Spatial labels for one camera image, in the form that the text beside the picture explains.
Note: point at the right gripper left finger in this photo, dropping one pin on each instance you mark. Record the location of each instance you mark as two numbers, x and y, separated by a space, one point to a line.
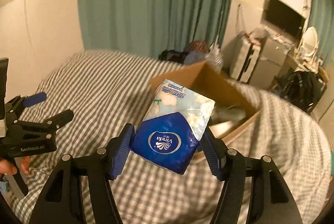
61 200

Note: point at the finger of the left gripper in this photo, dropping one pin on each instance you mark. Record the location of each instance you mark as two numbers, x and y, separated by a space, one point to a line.
17 105
48 125

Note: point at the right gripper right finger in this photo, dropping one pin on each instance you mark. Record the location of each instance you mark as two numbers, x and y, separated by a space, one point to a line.
270 200

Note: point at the white tape roll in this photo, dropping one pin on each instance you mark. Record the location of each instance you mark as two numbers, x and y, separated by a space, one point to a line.
224 120

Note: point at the blue Vinda tissue pack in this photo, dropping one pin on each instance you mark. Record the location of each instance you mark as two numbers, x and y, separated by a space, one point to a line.
172 127

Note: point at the person's left hand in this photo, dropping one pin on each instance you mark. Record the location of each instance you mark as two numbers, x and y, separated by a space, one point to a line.
6 167

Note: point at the grey checkered bed cover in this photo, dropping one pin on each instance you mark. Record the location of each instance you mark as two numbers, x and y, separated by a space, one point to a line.
108 89

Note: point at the white louvered wardrobe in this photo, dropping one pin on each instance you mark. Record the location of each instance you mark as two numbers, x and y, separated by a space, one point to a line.
323 106

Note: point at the black jacket on chair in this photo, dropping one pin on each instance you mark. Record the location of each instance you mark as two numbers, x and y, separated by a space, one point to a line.
302 89

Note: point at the black bag on floor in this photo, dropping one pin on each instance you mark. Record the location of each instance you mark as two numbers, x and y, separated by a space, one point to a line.
173 56

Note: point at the white dressing table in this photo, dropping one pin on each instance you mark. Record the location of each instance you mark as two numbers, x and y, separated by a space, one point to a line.
294 65

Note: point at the clear water jug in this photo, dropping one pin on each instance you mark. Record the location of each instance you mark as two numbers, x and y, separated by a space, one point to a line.
194 57
214 57

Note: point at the silver mini fridge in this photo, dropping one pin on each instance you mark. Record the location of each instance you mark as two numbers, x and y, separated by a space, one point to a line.
269 64

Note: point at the white suitcase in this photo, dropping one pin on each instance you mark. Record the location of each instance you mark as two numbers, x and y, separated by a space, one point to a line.
245 56

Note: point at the white oval vanity mirror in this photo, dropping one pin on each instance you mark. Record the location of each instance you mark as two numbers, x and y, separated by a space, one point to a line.
309 45

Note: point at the brown patterned bag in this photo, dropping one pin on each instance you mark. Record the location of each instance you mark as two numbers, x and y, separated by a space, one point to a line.
200 46

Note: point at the small green curtain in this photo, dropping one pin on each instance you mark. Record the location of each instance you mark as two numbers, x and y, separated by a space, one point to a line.
321 17

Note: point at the black wall television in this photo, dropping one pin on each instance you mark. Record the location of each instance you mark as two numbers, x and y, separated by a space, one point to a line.
285 18

